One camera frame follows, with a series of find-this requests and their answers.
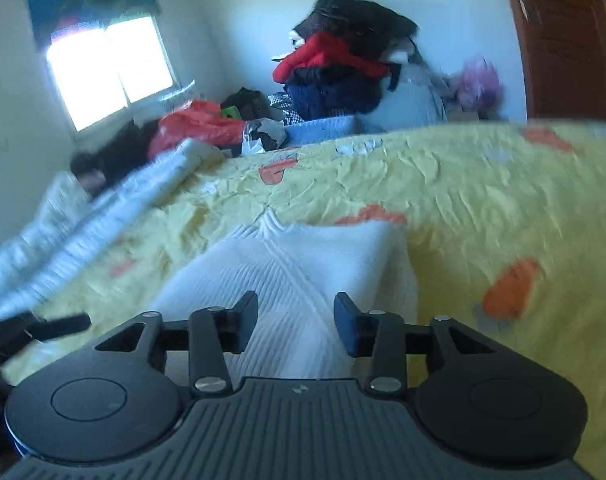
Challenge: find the pink plastic bag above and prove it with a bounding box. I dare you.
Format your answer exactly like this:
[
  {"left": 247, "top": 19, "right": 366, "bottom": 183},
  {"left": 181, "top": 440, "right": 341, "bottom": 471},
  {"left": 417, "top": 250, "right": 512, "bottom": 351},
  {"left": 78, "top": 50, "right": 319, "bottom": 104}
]
[{"left": 455, "top": 56, "right": 502, "bottom": 112}]

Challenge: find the red plastic bag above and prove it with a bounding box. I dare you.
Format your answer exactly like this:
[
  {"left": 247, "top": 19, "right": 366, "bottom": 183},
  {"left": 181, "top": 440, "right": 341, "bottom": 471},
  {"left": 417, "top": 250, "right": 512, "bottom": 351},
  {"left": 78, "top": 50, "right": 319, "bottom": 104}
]
[{"left": 147, "top": 99, "right": 247, "bottom": 159}]

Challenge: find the black white checkered cloth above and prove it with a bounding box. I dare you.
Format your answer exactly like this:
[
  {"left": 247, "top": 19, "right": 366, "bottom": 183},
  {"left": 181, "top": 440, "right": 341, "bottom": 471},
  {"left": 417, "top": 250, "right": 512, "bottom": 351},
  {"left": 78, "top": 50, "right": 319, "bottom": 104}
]
[{"left": 267, "top": 92, "right": 302, "bottom": 126}]

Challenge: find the brown wooden door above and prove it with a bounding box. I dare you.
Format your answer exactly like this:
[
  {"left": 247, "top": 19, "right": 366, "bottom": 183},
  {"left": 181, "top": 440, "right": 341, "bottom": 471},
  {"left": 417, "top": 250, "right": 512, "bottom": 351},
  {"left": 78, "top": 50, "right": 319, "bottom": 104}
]
[{"left": 497, "top": 0, "right": 606, "bottom": 127}]

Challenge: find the black garment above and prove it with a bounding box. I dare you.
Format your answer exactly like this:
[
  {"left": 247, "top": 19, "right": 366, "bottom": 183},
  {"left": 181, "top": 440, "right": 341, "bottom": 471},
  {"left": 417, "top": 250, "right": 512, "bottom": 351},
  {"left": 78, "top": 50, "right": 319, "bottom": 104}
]
[{"left": 290, "top": 0, "right": 420, "bottom": 57}]

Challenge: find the white and black plastic bag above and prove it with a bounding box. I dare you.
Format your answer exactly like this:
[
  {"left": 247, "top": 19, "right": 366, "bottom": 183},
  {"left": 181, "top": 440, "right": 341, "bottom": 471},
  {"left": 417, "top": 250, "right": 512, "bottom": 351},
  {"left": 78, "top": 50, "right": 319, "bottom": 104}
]
[{"left": 240, "top": 117, "right": 288, "bottom": 157}]

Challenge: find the grey cloth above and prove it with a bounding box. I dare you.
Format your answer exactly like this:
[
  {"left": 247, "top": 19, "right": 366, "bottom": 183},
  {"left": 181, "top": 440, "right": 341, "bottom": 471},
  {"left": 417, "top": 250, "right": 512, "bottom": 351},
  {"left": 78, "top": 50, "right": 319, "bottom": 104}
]
[{"left": 372, "top": 62, "right": 450, "bottom": 129}]

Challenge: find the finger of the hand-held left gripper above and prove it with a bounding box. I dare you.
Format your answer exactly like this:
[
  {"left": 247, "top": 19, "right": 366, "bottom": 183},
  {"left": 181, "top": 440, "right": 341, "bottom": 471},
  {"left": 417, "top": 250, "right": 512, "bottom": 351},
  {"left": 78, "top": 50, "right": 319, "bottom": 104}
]
[{"left": 29, "top": 312, "right": 93, "bottom": 342}]

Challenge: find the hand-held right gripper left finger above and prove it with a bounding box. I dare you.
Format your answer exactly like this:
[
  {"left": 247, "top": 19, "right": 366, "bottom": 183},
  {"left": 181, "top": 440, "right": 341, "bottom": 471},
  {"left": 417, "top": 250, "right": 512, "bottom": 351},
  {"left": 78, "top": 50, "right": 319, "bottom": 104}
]
[{"left": 94, "top": 290, "right": 260, "bottom": 400}]

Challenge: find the white script print quilt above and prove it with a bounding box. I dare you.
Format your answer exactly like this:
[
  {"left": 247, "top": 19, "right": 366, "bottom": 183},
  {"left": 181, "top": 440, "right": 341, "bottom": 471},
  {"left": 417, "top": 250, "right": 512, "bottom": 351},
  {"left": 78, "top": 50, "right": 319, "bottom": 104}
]
[{"left": 0, "top": 138, "right": 226, "bottom": 327}]

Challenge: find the white knit sweater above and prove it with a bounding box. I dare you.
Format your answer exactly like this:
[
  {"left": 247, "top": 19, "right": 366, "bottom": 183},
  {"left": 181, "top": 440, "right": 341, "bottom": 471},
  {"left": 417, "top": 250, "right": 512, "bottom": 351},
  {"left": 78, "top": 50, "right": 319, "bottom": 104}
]
[{"left": 142, "top": 209, "right": 420, "bottom": 382}]

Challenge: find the light blue knit cloth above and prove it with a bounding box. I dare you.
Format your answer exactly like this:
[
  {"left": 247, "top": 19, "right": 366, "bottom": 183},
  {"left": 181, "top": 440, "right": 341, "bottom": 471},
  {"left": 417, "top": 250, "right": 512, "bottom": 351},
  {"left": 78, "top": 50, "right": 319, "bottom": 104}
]
[{"left": 282, "top": 113, "right": 385, "bottom": 149}]

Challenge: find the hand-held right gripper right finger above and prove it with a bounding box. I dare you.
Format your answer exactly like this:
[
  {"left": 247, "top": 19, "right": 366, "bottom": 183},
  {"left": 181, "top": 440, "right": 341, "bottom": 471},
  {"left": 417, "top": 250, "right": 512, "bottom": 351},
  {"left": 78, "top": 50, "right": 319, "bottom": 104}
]
[{"left": 333, "top": 292, "right": 485, "bottom": 395}]

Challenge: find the dark blue garment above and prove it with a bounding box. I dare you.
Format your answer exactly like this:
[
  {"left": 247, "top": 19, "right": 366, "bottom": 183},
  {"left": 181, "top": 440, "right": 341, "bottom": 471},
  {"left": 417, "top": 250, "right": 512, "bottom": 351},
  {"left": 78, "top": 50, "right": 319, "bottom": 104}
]
[{"left": 284, "top": 67, "right": 385, "bottom": 122}]

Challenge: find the bright window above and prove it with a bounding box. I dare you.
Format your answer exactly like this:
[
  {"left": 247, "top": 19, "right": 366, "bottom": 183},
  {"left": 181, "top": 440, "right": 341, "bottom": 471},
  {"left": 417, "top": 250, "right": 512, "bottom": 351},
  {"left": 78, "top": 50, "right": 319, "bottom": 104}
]
[{"left": 45, "top": 15, "right": 177, "bottom": 134}]

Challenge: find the yellow carrot print bedsheet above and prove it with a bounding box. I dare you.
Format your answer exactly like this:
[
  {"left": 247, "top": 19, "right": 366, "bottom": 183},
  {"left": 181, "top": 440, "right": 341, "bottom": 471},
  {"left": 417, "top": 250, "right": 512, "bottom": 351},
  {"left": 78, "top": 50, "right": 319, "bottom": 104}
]
[{"left": 2, "top": 119, "right": 606, "bottom": 480}]

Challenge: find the dark cloth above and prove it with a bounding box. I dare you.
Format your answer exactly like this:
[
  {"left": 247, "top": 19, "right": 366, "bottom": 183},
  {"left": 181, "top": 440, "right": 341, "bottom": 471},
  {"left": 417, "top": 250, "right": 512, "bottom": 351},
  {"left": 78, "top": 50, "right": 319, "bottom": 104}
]
[{"left": 70, "top": 118, "right": 162, "bottom": 194}]

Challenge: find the red jacket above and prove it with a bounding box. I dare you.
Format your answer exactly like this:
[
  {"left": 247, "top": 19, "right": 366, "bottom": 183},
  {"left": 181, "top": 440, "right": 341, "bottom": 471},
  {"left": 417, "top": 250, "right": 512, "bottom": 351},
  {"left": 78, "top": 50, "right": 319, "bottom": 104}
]
[{"left": 272, "top": 32, "right": 392, "bottom": 84}]

